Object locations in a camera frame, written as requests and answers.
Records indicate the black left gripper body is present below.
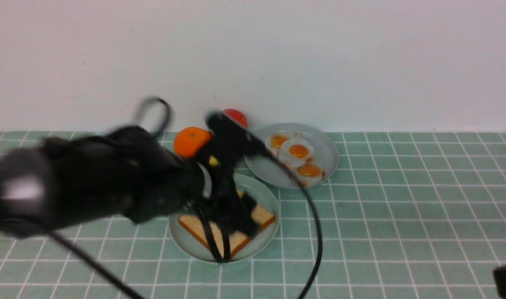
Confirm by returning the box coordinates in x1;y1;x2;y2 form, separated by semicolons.
197;141;260;237

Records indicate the fried egg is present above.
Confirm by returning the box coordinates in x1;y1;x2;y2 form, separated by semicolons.
291;162;325;186
264;131;301;157
278;137;315;169

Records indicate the orange fruit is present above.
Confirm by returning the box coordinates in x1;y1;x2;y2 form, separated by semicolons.
173;127;213;158

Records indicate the toast slice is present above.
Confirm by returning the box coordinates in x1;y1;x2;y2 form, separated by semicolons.
178;187;274;259

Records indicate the black cable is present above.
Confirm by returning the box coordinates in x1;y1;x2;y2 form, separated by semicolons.
261;154;324;299

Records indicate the pink and yellow block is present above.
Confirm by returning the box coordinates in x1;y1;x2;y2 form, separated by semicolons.
209;155;219;168

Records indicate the green plate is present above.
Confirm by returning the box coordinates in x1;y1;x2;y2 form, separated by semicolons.
168;174;280;264

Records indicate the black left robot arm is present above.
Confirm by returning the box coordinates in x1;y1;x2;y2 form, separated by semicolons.
0;126;262;261

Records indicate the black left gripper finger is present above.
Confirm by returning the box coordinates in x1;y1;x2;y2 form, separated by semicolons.
220;228;231;263
198;208;222;262

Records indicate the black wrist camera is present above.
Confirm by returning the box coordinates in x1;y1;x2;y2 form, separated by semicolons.
205;110;271;158

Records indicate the grey plate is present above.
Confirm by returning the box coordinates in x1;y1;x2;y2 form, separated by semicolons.
246;123;340;189

